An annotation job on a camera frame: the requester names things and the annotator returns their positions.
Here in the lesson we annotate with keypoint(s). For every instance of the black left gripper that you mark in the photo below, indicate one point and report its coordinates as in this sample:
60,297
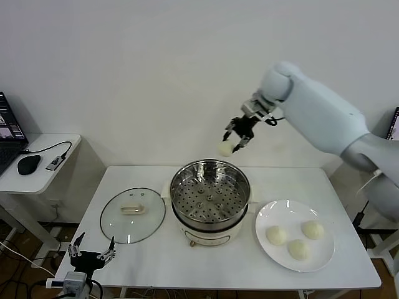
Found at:
87,261

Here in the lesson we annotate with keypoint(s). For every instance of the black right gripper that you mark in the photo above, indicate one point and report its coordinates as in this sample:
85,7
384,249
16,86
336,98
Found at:
243,126

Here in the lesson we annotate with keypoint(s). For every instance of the white steamed baozi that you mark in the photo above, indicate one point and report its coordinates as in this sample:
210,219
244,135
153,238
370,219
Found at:
225,149
299,249
312,230
275,235

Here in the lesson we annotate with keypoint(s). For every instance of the glass pot lid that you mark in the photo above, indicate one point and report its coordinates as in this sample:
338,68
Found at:
137,227

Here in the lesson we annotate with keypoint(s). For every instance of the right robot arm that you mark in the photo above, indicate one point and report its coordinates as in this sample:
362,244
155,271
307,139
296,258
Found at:
327,109

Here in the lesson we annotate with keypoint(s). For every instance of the stainless steel steamer basket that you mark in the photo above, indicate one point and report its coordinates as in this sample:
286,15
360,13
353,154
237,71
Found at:
209,193

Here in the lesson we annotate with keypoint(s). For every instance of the grey power strip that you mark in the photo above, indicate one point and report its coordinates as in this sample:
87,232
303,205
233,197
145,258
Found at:
60,233

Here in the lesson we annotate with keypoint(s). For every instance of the cream electric cooker pot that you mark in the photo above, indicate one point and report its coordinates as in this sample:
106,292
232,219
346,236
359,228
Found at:
212,235

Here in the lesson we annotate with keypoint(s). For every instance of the black computer mouse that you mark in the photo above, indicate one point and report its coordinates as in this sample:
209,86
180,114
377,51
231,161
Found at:
28,165

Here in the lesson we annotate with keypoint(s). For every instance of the white round plate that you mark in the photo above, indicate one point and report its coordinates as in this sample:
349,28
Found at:
280,258

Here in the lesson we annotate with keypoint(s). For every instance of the black open laptop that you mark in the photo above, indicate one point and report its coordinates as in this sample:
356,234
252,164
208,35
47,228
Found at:
394,124
9,130

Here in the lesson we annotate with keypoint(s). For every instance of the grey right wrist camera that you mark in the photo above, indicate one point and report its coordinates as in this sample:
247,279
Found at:
251,109

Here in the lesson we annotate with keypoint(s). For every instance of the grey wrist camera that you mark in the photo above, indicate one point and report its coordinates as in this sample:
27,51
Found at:
251,109
74,279

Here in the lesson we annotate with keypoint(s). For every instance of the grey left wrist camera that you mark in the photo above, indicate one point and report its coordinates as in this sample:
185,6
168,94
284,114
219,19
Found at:
74,279

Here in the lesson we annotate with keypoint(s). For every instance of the white wall socket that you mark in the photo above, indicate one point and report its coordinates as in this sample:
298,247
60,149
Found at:
56,205

